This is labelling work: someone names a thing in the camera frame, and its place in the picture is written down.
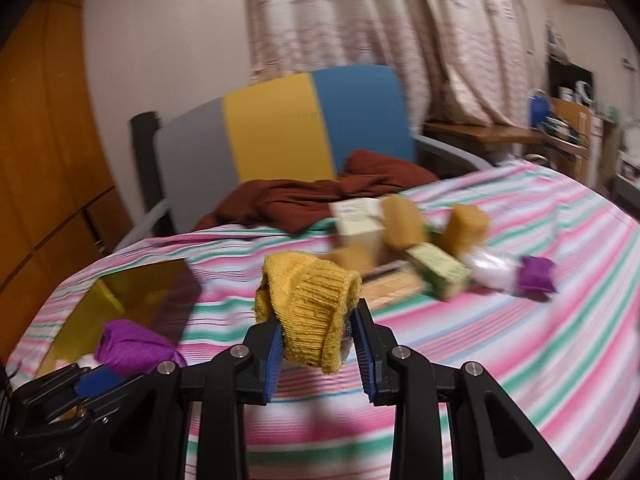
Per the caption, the grey yellow blue chair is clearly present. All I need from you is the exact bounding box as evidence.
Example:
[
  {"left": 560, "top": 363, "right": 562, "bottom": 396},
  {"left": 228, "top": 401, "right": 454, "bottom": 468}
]
[{"left": 130, "top": 65, "right": 496, "bottom": 251}]

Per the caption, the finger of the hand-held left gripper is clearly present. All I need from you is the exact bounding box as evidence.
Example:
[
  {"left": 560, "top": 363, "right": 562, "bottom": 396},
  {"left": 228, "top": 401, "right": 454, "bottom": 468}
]
[
  {"left": 17, "top": 364, "right": 128, "bottom": 406},
  {"left": 42, "top": 376, "right": 161, "bottom": 428}
]

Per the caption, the wooden desk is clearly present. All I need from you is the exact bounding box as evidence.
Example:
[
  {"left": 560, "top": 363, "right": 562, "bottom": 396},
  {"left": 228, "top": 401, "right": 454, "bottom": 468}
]
[{"left": 422, "top": 120, "right": 591, "bottom": 161}]

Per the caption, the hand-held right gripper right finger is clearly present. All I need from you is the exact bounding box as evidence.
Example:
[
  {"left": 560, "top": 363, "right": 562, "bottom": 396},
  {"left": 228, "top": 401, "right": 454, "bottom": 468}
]
[{"left": 351, "top": 300, "right": 575, "bottom": 480}]

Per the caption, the striped bed sheet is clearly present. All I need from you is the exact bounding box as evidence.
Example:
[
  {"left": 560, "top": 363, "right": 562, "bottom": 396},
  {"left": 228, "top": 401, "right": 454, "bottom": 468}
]
[{"left": 5, "top": 157, "right": 640, "bottom": 480}]

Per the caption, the blue round object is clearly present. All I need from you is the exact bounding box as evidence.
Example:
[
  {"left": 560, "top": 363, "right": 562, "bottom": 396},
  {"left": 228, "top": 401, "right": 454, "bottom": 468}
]
[{"left": 529, "top": 89, "right": 551, "bottom": 128}]

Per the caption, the patterned curtain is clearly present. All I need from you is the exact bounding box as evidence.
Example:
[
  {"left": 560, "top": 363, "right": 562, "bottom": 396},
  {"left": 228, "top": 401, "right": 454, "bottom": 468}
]
[
  {"left": 405, "top": 0, "right": 531, "bottom": 128},
  {"left": 240, "top": 0, "right": 431, "bottom": 128}
]

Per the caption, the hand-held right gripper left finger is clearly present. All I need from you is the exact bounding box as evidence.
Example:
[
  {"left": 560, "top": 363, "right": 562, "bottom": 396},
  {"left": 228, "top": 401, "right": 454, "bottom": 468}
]
[{"left": 65, "top": 317, "right": 284, "bottom": 480}]

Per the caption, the mustard knitted sock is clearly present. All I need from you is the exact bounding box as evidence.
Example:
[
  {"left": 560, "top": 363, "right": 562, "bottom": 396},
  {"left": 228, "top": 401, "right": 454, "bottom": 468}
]
[{"left": 255, "top": 252, "right": 362, "bottom": 375}]

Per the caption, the green snack packet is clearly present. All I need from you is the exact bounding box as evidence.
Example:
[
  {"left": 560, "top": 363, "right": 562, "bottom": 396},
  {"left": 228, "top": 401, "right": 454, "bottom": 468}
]
[{"left": 362, "top": 262, "right": 428, "bottom": 311}]

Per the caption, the brown cloth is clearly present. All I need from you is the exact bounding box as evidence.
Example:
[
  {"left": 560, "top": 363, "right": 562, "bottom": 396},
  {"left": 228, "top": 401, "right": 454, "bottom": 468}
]
[{"left": 192, "top": 149, "right": 438, "bottom": 235}]

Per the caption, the white sponge block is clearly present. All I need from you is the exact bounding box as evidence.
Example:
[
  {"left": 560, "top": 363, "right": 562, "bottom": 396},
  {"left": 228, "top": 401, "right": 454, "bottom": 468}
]
[{"left": 459, "top": 247, "right": 523, "bottom": 291}]

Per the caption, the wooden wardrobe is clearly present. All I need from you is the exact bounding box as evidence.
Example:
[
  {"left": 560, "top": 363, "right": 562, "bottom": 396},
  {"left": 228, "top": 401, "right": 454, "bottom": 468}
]
[{"left": 0, "top": 0, "right": 133, "bottom": 301}]

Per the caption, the yellow transparent storage box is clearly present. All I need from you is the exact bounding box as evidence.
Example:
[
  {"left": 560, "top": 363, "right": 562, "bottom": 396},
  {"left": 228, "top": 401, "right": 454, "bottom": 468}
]
[{"left": 39, "top": 260, "right": 203, "bottom": 376}]

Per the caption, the cream cardboard box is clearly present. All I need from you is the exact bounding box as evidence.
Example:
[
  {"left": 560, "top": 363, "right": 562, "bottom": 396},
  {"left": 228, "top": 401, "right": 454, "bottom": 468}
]
[{"left": 327, "top": 198, "right": 388, "bottom": 261}]

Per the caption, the green leaf print box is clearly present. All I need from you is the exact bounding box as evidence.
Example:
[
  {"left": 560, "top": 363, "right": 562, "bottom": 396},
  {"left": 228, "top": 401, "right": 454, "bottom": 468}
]
[{"left": 405, "top": 242, "right": 473, "bottom": 301}]

